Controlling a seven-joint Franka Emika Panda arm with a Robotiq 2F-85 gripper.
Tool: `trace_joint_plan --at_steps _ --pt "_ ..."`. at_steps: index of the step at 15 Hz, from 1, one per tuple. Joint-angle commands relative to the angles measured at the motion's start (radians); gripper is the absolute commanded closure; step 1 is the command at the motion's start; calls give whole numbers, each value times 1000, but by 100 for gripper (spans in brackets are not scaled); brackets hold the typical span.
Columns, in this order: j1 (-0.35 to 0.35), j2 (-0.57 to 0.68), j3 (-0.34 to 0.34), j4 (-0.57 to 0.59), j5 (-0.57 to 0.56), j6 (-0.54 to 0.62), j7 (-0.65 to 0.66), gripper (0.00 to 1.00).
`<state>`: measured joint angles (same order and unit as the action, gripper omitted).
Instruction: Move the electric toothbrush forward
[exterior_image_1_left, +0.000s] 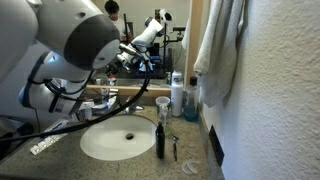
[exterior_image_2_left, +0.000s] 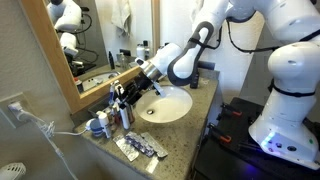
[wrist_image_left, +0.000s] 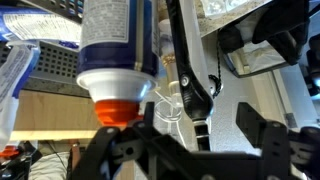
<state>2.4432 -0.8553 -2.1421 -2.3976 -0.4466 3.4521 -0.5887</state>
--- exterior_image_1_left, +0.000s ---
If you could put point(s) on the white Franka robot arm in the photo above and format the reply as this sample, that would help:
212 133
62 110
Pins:
66 20

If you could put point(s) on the white ceramic mug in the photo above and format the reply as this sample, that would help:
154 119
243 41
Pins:
162 100

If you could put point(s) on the tall white bottle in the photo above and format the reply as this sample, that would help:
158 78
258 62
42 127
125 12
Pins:
177 96

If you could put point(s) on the clear pump soap dispenser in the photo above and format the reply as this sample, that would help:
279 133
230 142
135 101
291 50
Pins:
164 120

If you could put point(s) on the chrome faucet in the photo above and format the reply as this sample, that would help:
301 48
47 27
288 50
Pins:
135 107

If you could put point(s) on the black capped mouthwash bottle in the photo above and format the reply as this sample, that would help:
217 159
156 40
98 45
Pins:
191 113

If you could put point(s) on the white red toothpaste tube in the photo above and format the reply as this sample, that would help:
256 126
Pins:
113 100

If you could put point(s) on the slim black bottle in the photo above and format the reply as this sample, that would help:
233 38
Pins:
160 143

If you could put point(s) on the white hanging towel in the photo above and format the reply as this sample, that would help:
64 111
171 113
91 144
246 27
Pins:
216 50

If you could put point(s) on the white oval sink basin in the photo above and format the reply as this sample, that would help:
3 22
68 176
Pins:
110 143

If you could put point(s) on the clear plastic retainer case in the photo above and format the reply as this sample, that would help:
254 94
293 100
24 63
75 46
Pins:
190 167

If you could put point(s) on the purple blue blister pack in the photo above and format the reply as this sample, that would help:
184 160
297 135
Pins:
60 126

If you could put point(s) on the silver blister pack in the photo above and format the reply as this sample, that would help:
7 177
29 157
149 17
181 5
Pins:
46 145

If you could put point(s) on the wooden framed wall mirror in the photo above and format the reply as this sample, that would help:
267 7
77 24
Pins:
156 91

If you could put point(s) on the black wall outlet plate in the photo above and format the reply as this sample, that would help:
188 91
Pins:
216 146

